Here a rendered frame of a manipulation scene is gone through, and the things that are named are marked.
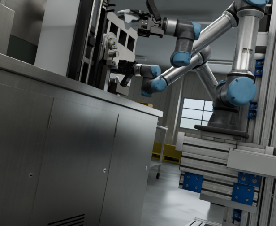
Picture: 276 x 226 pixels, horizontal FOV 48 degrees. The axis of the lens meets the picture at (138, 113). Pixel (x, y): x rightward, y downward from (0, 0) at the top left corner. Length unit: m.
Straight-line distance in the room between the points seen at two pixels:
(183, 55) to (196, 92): 9.38
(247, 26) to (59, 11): 0.98
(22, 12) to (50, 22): 0.17
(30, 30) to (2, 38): 0.49
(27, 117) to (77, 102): 0.27
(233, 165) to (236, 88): 0.32
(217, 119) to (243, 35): 0.38
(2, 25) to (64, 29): 0.39
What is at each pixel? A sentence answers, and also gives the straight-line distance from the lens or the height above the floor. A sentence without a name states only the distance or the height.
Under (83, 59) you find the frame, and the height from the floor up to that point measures 1.04.
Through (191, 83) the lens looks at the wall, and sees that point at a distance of 10.81.
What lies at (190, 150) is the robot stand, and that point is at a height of 0.69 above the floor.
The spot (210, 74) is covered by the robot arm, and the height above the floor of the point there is 1.18.
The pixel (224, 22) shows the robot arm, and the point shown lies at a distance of 1.56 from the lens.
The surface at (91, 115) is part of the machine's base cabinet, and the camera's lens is 1.41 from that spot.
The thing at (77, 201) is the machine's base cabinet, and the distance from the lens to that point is 1.46.
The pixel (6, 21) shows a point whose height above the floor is 1.11.
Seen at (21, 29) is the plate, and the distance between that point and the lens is 1.89.
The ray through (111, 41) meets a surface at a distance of 1.94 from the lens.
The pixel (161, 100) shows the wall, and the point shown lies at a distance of 11.02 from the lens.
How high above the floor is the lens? 0.74
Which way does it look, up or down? 3 degrees up
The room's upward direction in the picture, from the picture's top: 10 degrees clockwise
